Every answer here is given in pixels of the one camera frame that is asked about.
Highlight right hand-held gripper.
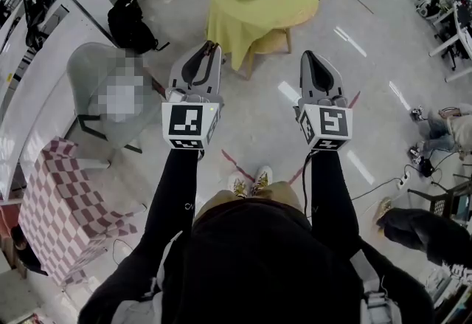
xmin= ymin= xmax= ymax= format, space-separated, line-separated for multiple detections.
xmin=294 ymin=50 xmax=354 ymax=151

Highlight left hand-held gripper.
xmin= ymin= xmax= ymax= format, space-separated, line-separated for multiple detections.
xmin=161 ymin=41 xmax=225 ymax=151

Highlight person's right forearm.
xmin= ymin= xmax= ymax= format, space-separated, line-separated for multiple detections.
xmin=308 ymin=148 xmax=361 ymax=238

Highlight person's left forearm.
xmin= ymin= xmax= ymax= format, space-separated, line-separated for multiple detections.
xmin=145 ymin=147 xmax=203 ymax=227

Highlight round wooden table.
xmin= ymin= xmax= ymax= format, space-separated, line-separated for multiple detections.
xmin=245 ymin=0 xmax=321 ymax=80

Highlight yellow-green tablecloth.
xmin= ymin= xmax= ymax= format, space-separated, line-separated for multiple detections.
xmin=206 ymin=0 xmax=320 ymax=72

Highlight grey cloth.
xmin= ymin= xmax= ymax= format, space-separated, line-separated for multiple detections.
xmin=94 ymin=49 xmax=154 ymax=124

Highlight black backpack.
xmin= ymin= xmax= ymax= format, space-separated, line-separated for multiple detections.
xmin=107 ymin=0 xmax=170 ymax=55

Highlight person's right shoe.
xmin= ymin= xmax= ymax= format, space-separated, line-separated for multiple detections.
xmin=250 ymin=165 xmax=274 ymax=195

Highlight person's shoe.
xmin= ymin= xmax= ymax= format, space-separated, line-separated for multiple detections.
xmin=227 ymin=170 xmax=247 ymax=199
xmin=250 ymin=165 xmax=274 ymax=195

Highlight grey shell chair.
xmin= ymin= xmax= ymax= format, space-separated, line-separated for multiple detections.
xmin=66 ymin=41 xmax=166 ymax=156

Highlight person's left shoe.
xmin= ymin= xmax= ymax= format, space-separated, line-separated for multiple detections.
xmin=227 ymin=170 xmax=247 ymax=199

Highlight person's tan trousers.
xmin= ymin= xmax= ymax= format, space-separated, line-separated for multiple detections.
xmin=193 ymin=182 xmax=307 ymax=224

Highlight white headset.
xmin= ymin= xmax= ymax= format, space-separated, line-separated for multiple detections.
xmin=416 ymin=0 xmax=442 ymax=19

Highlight white desk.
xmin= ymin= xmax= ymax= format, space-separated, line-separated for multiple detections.
xmin=429 ymin=0 xmax=472 ymax=83

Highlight black chair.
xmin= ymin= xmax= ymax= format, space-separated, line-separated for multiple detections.
xmin=407 ymin=173 xmax=472 ymax=224

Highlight pink checkered sofa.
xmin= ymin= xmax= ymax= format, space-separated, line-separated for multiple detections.
xmin=18 ymin=136 xmax=139 ymax=286

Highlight person's black jacket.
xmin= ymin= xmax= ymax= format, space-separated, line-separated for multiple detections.
xmin=77 ymin=200 xmax=436 ymax=324

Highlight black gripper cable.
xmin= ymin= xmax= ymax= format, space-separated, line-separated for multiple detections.
xmin=301 ymin=151 xmax=319 ymax=220

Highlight grey left shoulder strap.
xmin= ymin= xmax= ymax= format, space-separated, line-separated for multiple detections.
xmin=110 ymin=230 xmax=185 ymax=324

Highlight grey shoulder strap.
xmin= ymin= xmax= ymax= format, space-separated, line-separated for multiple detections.
xmin=110 ymin=230 xmax=185 ymax=324
xmin=350 ymin=248 xmax=403 ymax=324

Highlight grey right shoulder strap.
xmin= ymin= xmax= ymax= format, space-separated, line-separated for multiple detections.
xmin=350 ymin=248 xmax=403 ymax=324

